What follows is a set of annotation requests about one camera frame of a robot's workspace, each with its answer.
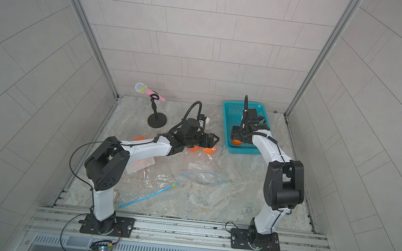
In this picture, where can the small printed card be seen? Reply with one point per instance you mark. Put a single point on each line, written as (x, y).
(115, 194)

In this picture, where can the black microphone stand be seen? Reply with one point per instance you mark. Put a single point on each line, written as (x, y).
(156, 119)

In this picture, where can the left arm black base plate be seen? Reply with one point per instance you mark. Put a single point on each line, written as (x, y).
(112, 226)

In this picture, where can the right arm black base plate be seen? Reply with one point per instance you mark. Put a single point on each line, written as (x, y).
(251, 240)

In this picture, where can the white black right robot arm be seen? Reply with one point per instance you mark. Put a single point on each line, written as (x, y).
(283, 188)

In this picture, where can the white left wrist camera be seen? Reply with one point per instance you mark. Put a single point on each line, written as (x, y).
(203, 119)

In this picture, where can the pink toy microphone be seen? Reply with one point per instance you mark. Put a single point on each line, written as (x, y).
(143, 89)

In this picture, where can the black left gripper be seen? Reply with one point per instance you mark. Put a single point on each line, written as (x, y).
(210, 144)

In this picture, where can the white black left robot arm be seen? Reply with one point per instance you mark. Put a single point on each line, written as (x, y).
(105, 167)

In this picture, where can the clear zip-top bag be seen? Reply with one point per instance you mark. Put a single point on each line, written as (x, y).
(153, 186)
(204, 169)

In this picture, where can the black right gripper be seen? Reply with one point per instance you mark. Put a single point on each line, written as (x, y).
(236, 133)

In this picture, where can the aluminium mounting rail frame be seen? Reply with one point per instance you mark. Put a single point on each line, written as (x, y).
(57, 229)

